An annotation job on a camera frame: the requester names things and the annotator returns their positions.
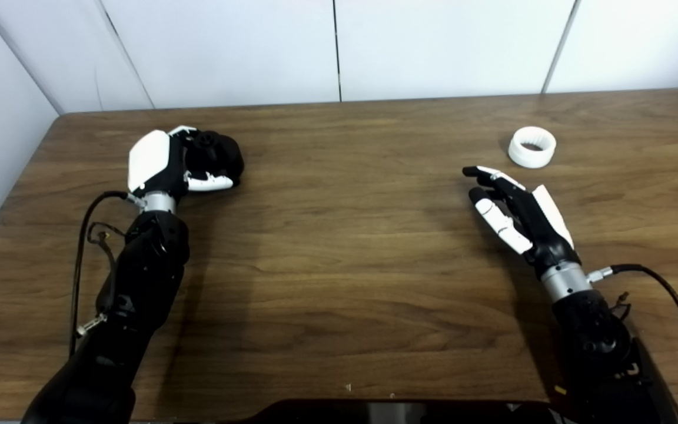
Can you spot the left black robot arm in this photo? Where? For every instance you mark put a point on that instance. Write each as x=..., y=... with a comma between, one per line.
x=139, y=277

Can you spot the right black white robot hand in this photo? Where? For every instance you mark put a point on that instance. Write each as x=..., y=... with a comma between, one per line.
x=542, y=232

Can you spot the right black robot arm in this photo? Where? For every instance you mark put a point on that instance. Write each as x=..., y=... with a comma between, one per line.
x=595, y=341

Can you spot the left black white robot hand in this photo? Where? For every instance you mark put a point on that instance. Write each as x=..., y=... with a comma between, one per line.
x=150, y=159

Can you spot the round black part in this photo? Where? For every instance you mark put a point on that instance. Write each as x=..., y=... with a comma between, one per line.
x=221, y=156

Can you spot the black robot torso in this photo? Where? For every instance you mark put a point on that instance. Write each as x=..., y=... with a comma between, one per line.
x=339, y=413

